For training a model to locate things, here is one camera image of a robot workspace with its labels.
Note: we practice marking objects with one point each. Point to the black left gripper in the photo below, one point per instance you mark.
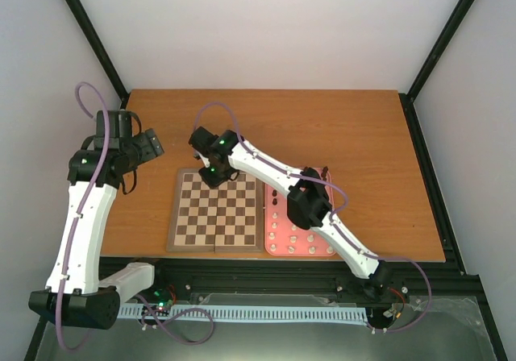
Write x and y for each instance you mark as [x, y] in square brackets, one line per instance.
[150, 153]

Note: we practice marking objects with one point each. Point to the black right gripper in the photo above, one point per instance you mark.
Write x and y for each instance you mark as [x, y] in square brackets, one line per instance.
[214, 183]

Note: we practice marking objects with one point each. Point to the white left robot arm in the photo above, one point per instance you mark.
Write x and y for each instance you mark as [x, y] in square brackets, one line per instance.
[74, 295]

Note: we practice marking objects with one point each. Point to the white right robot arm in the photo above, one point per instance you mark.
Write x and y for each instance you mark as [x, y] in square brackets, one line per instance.
[308, 203]

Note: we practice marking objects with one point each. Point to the wooden chess board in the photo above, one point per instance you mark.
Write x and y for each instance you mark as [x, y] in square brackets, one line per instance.
[229, 218]

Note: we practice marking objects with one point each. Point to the pink plastic tray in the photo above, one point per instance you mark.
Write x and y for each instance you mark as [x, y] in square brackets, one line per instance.
[283, 231]

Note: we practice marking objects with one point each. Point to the dark king piece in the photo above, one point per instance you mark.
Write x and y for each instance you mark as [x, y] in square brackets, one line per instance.
[324, 173]

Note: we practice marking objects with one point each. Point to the black aluminium frame rail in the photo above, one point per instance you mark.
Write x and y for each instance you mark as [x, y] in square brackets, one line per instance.
[446, 316]

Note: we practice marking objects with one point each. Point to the light blue cable duct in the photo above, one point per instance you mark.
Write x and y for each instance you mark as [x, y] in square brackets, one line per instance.
[266, 314]

